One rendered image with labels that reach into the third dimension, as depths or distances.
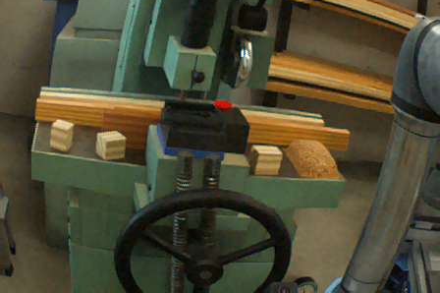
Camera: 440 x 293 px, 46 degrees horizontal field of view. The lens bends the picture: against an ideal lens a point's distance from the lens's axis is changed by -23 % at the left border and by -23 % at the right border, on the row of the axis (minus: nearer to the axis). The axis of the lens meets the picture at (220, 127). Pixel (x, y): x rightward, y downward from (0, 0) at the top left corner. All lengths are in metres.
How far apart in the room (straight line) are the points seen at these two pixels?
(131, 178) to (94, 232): 0.14
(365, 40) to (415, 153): 3.08
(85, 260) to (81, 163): 0.22
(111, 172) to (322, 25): 2.70
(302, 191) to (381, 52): 2.73
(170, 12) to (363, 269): 0.71
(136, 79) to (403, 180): 0.81
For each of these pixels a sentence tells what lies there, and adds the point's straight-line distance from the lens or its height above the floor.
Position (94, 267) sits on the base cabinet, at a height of 0.66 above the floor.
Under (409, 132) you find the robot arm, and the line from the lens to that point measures 0.69.
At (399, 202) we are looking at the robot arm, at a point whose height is 1.06.
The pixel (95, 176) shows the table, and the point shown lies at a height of 0.87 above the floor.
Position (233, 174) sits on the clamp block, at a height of 0.94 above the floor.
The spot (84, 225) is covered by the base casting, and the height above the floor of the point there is 0.76.
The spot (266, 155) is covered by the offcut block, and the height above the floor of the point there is 0.93.
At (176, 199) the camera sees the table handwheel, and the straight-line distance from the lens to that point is 0.88.
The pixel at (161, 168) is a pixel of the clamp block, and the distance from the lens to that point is 0.96.
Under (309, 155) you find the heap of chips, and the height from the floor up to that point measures 0.93.
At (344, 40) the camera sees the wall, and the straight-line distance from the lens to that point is 3.70.
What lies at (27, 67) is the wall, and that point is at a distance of 3.64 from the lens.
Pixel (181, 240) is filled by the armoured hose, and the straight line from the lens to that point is 1.00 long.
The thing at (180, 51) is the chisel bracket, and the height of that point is 1.07.
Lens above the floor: 1.33
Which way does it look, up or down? 19 degrees down
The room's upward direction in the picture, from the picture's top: 11 degrees clockwise
